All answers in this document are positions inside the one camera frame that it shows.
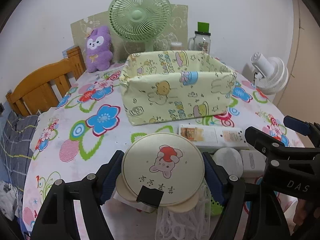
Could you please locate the white 45W charger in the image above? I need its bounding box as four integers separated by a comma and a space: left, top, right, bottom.
240, 150, 266, 178

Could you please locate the white round puck device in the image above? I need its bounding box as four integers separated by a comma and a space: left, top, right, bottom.
212, 147, 243, 178

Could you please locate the white power strip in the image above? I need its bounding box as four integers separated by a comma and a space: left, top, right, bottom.
178, 125, 248, 150

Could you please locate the round lid floss jar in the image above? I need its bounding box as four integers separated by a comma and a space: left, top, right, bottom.
114, 132, 210, 239

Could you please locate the beige wooden door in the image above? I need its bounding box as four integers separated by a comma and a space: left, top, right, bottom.
273, 0, 319, 122

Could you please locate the green perforated panda case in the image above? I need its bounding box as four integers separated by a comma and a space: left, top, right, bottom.
210, 196, 223, 216

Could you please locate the white cloth on bed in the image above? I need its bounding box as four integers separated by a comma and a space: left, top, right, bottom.
0, 180, 23, 221

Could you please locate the white standing fan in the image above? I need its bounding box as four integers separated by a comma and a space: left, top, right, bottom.
251, 52, 289, 95

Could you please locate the grey plaid bedding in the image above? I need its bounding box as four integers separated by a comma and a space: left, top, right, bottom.
1, 111, 38, 193

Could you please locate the floral tablecloth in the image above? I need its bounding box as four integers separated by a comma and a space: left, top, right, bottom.
22, 60, 304, 240

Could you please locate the glass mason jar mug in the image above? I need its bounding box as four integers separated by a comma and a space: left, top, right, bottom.
188, 31, 211, 54

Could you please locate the yellow cartoon storage box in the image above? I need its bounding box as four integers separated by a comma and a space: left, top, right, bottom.
119, 50, 236, 126

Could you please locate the green cup on jar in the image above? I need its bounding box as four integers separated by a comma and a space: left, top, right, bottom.
197, 22, 209, 33

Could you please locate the cotton swab container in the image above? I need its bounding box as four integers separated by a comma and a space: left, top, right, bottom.
170, 41, 183, 50

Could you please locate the purple plush rabbit toy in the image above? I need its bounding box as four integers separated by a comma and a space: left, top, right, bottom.
86, 25, 113, 73

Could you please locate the green desk fan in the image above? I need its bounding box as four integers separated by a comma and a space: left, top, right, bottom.
108, 0, 172, 51

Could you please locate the wall power socket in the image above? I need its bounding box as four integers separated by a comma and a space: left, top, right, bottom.
0, 103, 4, 115

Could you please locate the beige patterned wall board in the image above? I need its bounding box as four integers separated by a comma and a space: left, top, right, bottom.
71, 4, 188, 62

